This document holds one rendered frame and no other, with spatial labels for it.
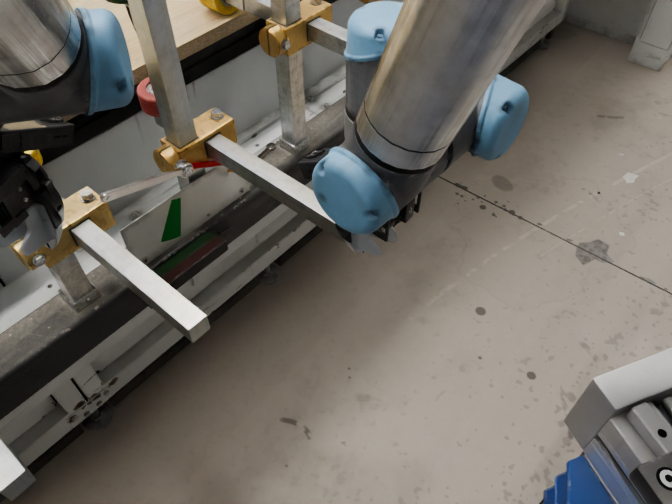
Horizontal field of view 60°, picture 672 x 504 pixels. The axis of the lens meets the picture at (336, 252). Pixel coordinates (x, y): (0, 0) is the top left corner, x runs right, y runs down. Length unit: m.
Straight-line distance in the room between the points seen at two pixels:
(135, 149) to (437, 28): 0.91
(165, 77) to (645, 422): 0.72
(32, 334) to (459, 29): 0.82
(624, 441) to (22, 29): 0.54
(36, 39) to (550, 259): 1.79
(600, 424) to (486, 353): 1.17
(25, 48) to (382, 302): 1.50
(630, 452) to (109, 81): 0.51
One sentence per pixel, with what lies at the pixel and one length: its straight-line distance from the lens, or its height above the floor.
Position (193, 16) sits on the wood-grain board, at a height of 0.90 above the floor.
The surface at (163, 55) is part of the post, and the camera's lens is 0.87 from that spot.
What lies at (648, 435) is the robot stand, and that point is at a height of 0.99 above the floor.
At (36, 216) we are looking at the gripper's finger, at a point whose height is 0.98.
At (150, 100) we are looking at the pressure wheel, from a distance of 1.01.
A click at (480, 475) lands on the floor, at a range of 1.59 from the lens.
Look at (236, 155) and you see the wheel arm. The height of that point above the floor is 0.86.
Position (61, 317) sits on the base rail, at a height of 0.70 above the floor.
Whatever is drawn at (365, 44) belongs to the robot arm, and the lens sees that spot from 0.59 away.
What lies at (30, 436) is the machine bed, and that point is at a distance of 1.57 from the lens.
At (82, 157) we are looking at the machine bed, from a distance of 1.15.
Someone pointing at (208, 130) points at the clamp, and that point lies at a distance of 0.98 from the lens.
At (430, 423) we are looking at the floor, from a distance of 1.61.
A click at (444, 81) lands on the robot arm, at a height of 1.25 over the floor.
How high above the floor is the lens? 1.46
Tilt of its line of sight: 50 degrees down
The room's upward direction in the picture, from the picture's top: straight up
